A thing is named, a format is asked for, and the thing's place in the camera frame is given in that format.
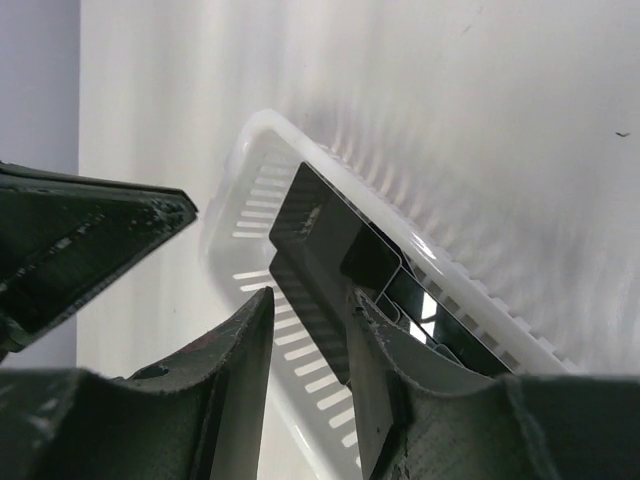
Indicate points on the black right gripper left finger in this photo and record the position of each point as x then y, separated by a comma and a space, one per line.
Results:
196, 414

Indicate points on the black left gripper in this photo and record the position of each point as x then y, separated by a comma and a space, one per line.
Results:
66, 238

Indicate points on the white plastic tray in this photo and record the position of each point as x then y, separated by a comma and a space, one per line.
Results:
237, 252

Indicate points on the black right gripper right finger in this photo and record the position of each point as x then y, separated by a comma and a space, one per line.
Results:
420, 415

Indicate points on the black cards in tray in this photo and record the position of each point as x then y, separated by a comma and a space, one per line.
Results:
325, 250

